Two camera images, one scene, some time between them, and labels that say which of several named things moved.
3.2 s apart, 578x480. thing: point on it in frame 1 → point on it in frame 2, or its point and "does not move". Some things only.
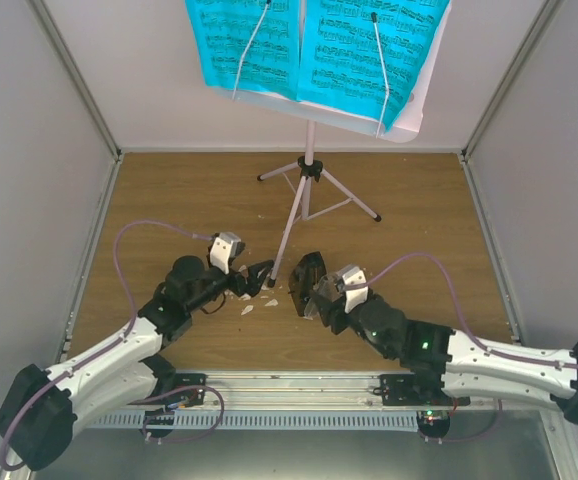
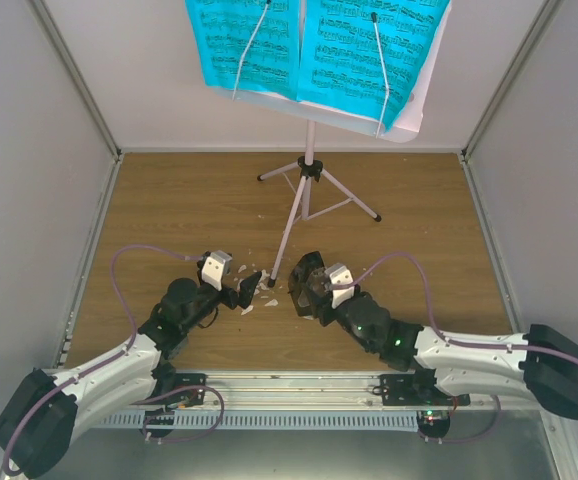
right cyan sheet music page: [339, 64] does not move
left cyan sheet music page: [222, 30] does not move
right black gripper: [331, 313] does not move
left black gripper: [253, 285] → [245, 293]
